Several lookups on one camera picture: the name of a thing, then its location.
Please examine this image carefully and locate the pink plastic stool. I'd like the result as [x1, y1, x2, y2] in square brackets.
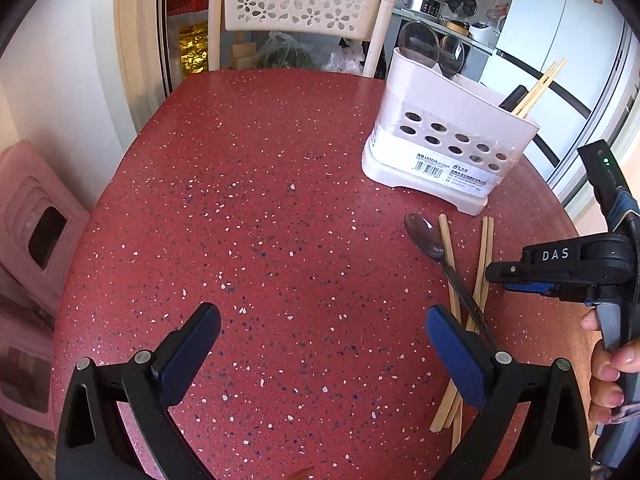
[0, 305, 58, 431]

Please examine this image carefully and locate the translucent dark plastic spoon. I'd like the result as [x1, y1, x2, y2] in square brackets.
[437, 34, 466, 78]
[404, 212, 500, 351]
[397, 20, 441, 68]

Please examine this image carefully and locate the bag of green vegetables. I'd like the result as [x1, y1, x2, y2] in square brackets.
[255, 31, 321, 70]

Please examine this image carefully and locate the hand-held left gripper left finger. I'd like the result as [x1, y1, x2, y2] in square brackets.
[55, 302, 222, 480]

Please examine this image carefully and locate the beige door frame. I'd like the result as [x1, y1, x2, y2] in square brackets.
[112, 0, 173, 133]

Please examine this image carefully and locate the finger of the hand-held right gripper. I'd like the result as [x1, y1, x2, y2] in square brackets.
[485, 259, 526, 284]
[504, 282, 556, 296]

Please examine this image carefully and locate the gold foil bag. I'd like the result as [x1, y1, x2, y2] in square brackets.
[177, 22, 210, 76]

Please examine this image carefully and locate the small white kitchen appliance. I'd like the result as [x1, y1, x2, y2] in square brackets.
[469, 21, 501, 46]

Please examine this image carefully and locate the white plastic bag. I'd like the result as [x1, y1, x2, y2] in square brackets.
[320, 40, 368, 73]

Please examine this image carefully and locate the white refrigerator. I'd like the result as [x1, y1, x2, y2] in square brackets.
[477, 0, 633, 181]

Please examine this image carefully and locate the white plastic utensil holder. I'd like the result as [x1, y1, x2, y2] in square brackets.
[362, 47, 541, 216]

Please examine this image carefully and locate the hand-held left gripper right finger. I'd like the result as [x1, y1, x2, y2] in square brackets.
[426, 304, 593, 480]

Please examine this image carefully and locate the small cardboard box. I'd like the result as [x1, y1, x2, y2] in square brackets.
[231, 42, 258, 70]

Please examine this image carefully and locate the person's right hand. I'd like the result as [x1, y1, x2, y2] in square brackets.
[580, 312, 640, 426]

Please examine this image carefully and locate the stack of pink plastic stools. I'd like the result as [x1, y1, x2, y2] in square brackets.
[0, 140, 91, 311]

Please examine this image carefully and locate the silver electric pressure cooker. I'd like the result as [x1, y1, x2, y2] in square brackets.
[402, 0, 448, 17]

